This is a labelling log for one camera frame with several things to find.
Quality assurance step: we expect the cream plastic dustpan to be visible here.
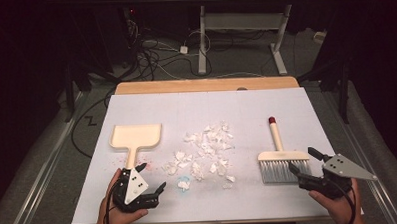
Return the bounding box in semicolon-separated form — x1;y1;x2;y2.
108;122;164;171

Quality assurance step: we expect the white board table cover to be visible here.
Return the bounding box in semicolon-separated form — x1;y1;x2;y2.
66;85;364;224

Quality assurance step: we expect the long black floor cable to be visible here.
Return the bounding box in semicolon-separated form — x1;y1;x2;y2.
69;89;120;160

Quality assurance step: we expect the white metal desk frame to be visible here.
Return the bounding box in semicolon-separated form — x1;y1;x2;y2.
182;0;340;78

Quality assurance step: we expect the tangle of black floor cables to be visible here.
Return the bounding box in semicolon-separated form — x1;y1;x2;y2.
126;16;213;82

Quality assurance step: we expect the dark equipment with red light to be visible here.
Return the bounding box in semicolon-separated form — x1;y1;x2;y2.
122;6;146;68

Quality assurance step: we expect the pile of white paper scraps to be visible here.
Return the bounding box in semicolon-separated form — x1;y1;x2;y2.
161;121;237;193

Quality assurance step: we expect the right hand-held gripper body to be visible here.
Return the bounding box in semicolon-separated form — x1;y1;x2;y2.
297;152;379;202

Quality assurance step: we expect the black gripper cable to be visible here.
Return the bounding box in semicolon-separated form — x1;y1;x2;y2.
328;178;358;221
101;181;125;224

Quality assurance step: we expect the person's right hand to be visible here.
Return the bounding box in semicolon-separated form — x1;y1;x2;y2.
308;179;367;224

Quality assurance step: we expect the white power strip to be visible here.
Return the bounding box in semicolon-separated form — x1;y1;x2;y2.
313;30;328;44

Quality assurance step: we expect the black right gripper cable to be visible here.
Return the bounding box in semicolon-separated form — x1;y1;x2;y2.
328;178;358;221

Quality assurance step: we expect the white floor cable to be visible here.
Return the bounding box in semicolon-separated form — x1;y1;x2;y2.
143;36;266;83

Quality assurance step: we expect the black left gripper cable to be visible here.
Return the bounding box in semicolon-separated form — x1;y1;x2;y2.
101;181;125;224

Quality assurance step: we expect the cream brush with red cap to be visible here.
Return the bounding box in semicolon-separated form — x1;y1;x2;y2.
256;114;313;185

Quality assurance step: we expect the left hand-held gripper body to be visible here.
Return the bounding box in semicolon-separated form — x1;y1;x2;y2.
111;166;161;215

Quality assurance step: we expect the aluminium floor rail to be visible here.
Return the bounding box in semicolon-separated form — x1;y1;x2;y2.
322;84;397;224
2;90;94;224

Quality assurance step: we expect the wooden table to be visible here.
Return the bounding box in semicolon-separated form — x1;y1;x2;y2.
113;74;301;96

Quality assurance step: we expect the black metal stand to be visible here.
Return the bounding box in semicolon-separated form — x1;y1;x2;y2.
62;60;95;124
298;58;352;126

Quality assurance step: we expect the person's left hand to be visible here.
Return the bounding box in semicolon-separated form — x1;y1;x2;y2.
89;167;149;224

